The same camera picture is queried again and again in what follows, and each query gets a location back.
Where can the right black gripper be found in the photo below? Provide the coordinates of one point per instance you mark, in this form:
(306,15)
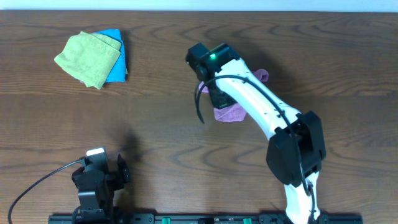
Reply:
(219,104)

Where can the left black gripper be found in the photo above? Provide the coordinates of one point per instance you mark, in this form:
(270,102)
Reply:
(124,172)

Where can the purple cloth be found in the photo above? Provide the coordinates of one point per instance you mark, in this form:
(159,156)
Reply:
(235,112)

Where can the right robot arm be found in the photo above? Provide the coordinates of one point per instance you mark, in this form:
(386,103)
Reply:
(296,144)

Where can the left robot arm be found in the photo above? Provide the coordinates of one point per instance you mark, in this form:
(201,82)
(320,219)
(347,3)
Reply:
(96,206)

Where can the blue folded cloth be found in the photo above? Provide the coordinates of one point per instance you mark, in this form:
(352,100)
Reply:
(119,70)

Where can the green folded cloth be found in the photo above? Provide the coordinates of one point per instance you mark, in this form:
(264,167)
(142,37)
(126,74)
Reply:
(89,57)

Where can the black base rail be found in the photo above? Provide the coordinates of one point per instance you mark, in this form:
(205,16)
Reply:
(267,218)

